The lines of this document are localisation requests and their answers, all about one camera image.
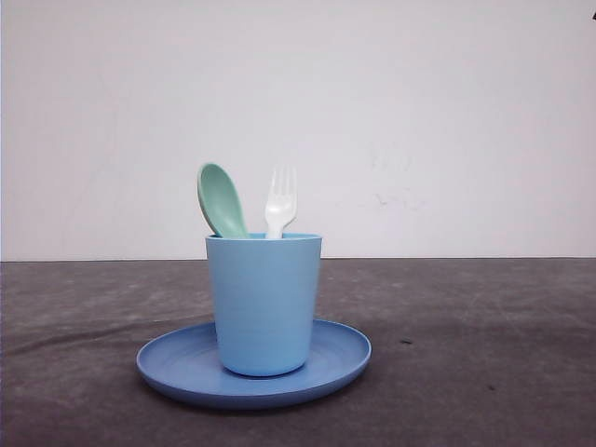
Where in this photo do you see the white plastic fork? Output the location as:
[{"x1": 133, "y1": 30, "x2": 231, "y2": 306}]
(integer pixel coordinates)
[{"x1": 264, "y1": 168, "x2": 297, "y2": 239}]

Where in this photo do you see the light blue plastic cup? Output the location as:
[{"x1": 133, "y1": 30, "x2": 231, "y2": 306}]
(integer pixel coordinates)
[{"x1": 205, "y1": 233, "x2": 322, "y2": 376}]

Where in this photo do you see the mint green plastic spoon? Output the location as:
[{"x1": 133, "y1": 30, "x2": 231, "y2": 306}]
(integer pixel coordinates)
[{"x1": 196, "y1": 163, "x2": 249, "y2": 238}]

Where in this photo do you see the blue plastic plate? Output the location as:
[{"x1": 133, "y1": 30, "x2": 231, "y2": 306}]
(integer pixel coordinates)
[{"x1": 136, "y1": 318, "x2": 373, "y2": 411}]

